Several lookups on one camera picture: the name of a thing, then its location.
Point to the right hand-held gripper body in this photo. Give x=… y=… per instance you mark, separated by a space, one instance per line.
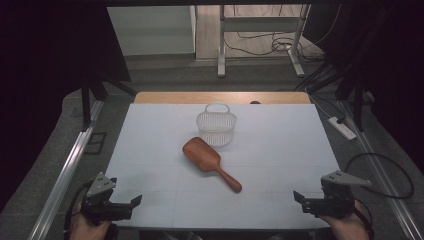
x=338 y=200

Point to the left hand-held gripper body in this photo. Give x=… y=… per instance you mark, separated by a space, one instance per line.
x=100 y=186

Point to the wooden paddle hairbrush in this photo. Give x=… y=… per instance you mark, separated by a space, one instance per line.
x=203 y=155

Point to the white plastic basket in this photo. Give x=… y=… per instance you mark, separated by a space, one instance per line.
x=216 y=128

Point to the person's right hand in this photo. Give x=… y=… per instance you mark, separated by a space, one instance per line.
x=350 y=228

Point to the person's left hand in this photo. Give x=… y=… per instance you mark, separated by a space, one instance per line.
x=86 y=230

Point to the white table mat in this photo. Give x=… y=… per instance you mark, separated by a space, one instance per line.
x=266 y=160

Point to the white power strip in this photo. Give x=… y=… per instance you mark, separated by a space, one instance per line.
x=343 y=130

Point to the black metal stand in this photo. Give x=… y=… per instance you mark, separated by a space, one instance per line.
x=358 y=103
x=86 y=106

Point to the black curtain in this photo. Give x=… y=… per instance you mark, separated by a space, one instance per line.
x=50 y=66
x=393 y=66

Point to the white cabinet panel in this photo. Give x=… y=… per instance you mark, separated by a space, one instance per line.
x=150 y=30

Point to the aluminium rail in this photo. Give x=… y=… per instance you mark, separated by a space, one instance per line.
x=383 y=173
x=63 y=180

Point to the black floor frame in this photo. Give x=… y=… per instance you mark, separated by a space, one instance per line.
x=95 y=143

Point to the white desk frame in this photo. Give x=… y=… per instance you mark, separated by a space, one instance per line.
x=260 y=24

